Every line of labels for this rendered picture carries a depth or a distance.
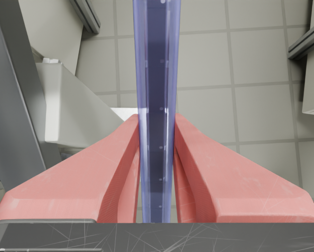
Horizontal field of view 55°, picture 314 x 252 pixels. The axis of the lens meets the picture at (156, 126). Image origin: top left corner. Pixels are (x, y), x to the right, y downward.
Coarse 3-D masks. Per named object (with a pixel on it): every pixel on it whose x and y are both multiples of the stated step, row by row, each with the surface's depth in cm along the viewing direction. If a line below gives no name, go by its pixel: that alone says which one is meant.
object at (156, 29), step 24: (144, 0) 9; (168, 0) 9; (144, 24) 9; (168, 24) 9; (144, 48) 10; (168, 48) 10; (144, 72) 10; (168, 72) 10; (144, 96) 11; (168, 96) 11; (144, 120) 11; (168, 120) 11; (144, 144) 12; (168, 144) 12; (144, 168) 13; (168, 168) 13; (144, 192) 14; (168, 192) 14; (144, 216) 15; (168, 216) 15
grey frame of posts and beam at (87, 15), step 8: (72, 0) 86; (80, 0) 85; (88, 0) 91; (80, 8) 92; (88, 8) 92; (80, 16) 96; (88, 16) 95; (96, 16) 102; (88, 24) 102; (96, 24) 103; (96, 32) 107; (0, 184) 55
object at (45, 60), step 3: (45, 60) 74; (48, 60) 74; (51, 60) 75; (54, 60) 74; (57, 60) 74; (63, 153) 104; (66, 153) 104; (63, 156) 103; (66, 156) 103; (69, 156) 103; (63, 159) 103
